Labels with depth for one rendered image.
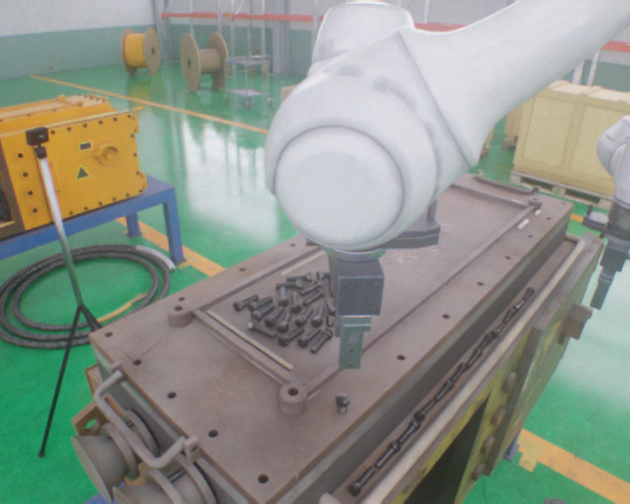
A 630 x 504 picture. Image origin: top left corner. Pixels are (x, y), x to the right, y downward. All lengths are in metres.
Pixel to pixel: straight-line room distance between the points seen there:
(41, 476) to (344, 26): 2.37
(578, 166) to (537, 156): 0.47
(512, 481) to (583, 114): 4.15
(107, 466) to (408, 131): 0.69
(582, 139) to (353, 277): 5.30
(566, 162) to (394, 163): 5.54
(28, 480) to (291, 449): 2.01
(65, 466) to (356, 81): 2.39
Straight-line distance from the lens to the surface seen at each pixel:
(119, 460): 0.83
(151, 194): 3.47
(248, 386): 0.73
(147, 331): 0.86
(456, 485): 1.31
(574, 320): 1.58
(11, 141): 3.04
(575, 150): 5.74
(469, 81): 0.29
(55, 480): 2.50
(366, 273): 0.48
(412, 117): 0.25
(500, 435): 1.43
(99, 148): 3.17
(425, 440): 0.82
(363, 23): 0.42
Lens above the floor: 1.88
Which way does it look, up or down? 29 degrees down
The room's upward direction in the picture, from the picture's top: 1 degrees clockwise
